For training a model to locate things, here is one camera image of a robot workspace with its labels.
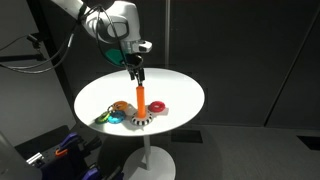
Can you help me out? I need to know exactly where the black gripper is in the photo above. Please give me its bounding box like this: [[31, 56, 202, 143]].
[[126, 54, 145, 86]]

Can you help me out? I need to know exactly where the red toy ring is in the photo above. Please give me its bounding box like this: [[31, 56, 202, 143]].
[[148, 100, 166, 114]]

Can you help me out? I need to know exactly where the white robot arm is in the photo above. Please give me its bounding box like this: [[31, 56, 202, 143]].
[[51, 0, 152, 86]]

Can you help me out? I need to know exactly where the purple and orange clamp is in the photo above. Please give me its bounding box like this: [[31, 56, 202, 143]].
[[26, 131, 124, 180]]

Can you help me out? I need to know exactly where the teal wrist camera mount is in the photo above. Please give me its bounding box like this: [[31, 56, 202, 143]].
[[105, 49, 126, 67]]

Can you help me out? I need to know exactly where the orange toy ring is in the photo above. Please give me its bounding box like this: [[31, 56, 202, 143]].
[[112, 100, 129, 112]]

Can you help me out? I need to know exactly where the orange peg ring holder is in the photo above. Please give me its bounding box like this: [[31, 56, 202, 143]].
[[131, 86, 153, 126]]

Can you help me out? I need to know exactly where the blue dotted toy ring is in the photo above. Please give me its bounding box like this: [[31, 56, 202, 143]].
[[107, 110, 127, 125]]

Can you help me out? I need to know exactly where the white round pedestal table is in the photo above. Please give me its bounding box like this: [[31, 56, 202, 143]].
[[74, 68, 205, 180]]

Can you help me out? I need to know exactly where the green toy ring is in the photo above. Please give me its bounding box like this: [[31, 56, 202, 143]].
[[94, 111, 111, 125]]

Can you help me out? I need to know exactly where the vertical grey wall pole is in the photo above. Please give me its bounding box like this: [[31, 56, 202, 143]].
[[164, 0, 171, 68]]

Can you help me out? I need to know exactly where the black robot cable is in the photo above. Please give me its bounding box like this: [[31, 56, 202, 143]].
[[0, 3, 131, 75]]

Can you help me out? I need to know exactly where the black camera stand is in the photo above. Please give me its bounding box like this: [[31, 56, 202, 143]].
[[0, 0, 78, 101]]

